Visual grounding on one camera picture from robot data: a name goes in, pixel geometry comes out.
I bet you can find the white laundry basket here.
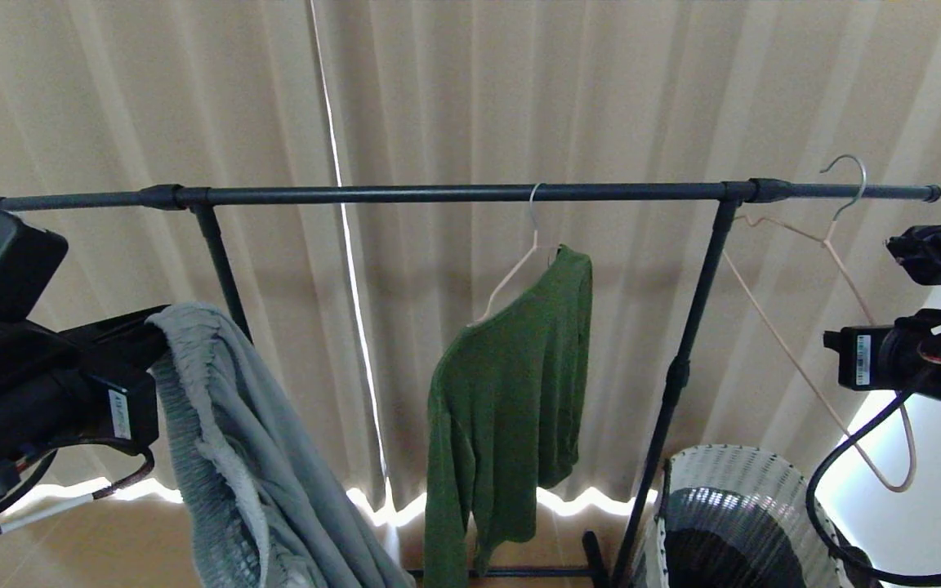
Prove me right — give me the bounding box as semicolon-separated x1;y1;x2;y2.
632;444;880;588

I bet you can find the pale grey garment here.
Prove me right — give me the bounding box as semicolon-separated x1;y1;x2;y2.
146;303;416;588

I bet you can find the black cable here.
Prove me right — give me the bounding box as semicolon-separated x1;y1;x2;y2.
805;367;941;587

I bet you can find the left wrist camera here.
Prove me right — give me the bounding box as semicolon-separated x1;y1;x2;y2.
0;193;69;322

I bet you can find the pink clothes hanger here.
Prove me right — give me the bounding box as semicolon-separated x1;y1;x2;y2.
722;154;919;493
470;183;561;327

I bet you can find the beige curtain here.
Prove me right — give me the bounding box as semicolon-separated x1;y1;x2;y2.
0;0;941;523

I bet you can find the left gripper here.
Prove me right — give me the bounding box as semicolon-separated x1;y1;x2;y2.
0;367;159;515

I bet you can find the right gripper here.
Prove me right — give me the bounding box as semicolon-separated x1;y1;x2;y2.
823;324;941;421

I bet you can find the green long-sleeved shirt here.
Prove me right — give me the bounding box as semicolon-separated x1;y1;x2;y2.
422;243;594;588

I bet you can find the black clothes rack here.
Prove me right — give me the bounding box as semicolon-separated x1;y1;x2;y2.
0;177;941;588

